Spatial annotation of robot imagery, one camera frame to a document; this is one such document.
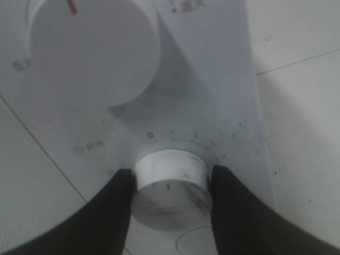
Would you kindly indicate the white timer knob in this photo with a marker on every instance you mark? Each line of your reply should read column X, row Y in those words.
column 172, row 191

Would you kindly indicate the round white door button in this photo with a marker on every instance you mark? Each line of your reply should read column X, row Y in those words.
column 197, row 241

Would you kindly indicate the white upper power knob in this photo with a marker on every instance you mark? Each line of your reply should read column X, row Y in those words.
column 104, row 53

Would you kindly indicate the white microwave oven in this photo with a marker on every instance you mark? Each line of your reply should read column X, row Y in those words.
column 203, row 100

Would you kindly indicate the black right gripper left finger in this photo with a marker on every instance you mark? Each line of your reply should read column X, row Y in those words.
column 99, row 227

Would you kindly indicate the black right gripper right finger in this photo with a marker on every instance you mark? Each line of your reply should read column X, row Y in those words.
column 243, row 224

